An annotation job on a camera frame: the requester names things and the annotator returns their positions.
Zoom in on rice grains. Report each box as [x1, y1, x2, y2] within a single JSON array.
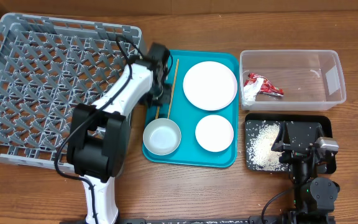
[[245, 119, 288, 172]]

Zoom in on wooden chopstick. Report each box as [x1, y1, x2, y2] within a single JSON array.
[[155, 106, 160, 119], [167, 59, 180, 119]]

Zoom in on grey bowl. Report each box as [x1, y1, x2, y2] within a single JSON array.
[[143, 118, 181, 156]]

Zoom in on red snack wrapper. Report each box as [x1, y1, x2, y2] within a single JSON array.
[[243, 73, 284, 103]]

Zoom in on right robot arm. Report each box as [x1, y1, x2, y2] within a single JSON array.
[[261, 121, 340, 223]]

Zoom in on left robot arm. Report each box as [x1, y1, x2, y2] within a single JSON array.
[[67, 43, 173, 223]]

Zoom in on teal plastic tray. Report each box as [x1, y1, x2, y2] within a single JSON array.
[[142, 50, 239, 168]]

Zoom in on black rectangular tray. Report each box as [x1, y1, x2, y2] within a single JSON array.
[[245, 113, 333, 173]]

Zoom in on large white plate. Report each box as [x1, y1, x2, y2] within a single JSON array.
[[183, 61, 237, 111]]

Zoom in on clear plastic bin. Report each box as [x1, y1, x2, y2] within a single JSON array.
[[239, 50, 347, 111]]

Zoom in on grey plastic dish rack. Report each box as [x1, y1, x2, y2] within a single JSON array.
[[0, 13, 146, 169]]

